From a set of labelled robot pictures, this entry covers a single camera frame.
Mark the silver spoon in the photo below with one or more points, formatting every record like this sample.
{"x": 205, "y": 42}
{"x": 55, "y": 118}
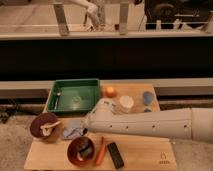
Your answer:
{"x": 57, "y": 100}

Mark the beige wooden utensil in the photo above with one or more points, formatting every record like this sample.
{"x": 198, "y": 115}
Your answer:
{"x": 48, "y": 127}

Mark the green plastic tray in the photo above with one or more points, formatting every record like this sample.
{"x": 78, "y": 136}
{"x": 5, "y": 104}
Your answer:
{"x": 77, "y": 95}

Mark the orange carrot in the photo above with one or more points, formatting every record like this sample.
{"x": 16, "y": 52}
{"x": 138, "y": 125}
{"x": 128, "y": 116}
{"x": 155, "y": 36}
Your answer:
{"x": 101, "y": 153}

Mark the dark scrub brush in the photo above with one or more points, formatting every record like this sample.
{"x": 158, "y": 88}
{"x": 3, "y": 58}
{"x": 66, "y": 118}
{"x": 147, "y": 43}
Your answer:
{"x": 86, "y": 151}

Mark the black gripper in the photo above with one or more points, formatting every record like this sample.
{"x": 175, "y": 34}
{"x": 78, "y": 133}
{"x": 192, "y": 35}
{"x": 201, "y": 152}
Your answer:
{"x": 85, "y": 130}

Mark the blue cup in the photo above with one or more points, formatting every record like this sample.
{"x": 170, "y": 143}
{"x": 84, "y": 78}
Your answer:
{"x": 148, "y": 98}

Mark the blue cloth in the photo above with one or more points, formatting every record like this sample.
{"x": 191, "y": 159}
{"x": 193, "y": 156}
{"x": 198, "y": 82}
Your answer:
{"x": 72, "y": 130}

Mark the dark red bowl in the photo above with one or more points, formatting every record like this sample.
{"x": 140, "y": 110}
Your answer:
{"x": 40, "y": 120}

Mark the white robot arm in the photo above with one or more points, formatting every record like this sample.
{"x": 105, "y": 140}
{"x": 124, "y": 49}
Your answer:
{"x": 186, "y": 123}

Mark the metal bracket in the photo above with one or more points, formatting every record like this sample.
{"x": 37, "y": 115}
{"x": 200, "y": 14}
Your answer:
{"x": 61, "y": 19}
{"x": 123, "y": 18}

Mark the black rectangular block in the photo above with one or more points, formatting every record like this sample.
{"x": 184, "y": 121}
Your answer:
{"x": 115, "y": 155}

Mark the left metal bracket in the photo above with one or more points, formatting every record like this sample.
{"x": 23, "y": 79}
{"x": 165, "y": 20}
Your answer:
{"x": 61, "y": 19}

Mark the orange fruit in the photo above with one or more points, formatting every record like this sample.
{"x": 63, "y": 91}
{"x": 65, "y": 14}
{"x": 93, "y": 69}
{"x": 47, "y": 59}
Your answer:
{"x": 110, "y": 92}

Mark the white cup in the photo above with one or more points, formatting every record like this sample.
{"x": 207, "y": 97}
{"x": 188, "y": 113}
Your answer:
{"x": 126, "y": 103}

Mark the right metal bracket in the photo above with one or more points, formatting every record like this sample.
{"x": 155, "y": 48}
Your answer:
{"x": 123, "y": 18}

